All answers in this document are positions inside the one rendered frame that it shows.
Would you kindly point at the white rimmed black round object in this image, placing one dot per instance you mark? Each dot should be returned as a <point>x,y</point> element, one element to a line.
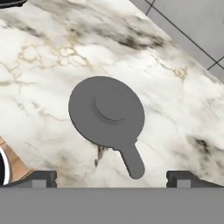
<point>3,167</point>

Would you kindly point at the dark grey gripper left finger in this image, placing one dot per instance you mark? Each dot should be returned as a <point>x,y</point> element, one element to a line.
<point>40,178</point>

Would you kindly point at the brown wooden board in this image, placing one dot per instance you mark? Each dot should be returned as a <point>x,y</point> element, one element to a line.
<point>16,163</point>

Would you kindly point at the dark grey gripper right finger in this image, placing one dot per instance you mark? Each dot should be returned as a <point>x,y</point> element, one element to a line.
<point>180,178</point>

